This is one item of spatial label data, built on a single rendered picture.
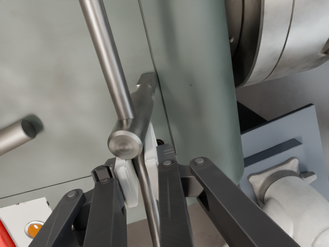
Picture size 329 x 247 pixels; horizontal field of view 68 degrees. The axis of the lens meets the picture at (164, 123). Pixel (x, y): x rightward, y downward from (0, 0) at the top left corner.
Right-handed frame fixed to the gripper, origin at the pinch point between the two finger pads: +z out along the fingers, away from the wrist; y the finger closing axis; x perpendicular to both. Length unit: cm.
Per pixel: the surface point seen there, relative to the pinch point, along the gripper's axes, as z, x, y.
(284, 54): 13.8, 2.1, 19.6
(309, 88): 134, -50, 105
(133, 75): 8.5, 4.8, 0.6
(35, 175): 8.5, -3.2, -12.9
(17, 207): 8.4, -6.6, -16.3
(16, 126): 6.8, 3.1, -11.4
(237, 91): 134, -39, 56
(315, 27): 12.1, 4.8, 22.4
